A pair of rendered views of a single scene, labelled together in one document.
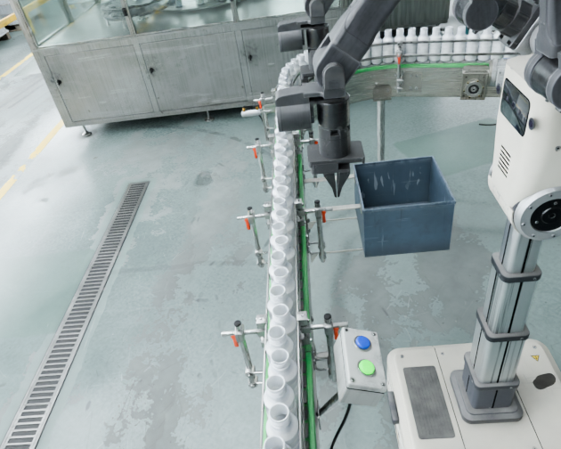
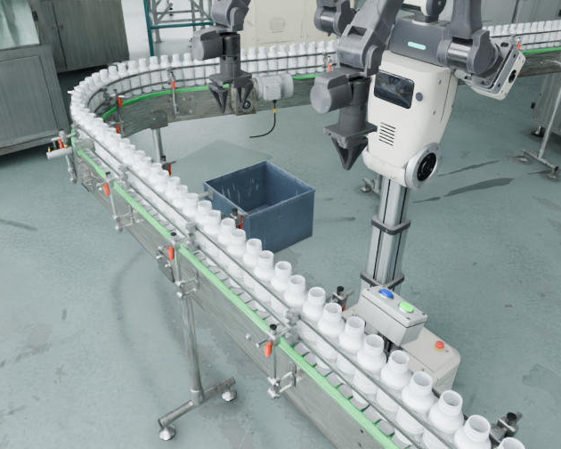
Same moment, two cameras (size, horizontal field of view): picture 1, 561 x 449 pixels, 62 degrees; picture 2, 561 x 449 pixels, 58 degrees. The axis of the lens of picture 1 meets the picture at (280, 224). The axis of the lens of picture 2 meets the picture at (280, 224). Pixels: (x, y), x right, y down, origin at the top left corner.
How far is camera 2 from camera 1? 0.71 m
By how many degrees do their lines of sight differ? 37
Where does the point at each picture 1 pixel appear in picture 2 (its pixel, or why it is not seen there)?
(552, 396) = not seen: hidden behind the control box
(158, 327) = not seen: outside the picture
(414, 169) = (254, 175)
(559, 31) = (472, 20)
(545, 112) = (427, 86)
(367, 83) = (143, 111)
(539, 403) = not seen: hidden behind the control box
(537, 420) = (411, 350)
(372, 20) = (394, 11)
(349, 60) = (381, 43)
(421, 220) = (292, 214)
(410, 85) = (184, 110)
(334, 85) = (376, 64)
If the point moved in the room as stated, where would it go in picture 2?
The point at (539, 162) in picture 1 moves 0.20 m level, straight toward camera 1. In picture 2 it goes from (424, 126) to (455, 156)
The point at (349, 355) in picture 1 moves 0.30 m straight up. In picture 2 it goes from (389, 305) to (409, 191)
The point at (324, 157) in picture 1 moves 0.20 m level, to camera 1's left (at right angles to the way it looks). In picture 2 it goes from (351, 132) to (282, 162)
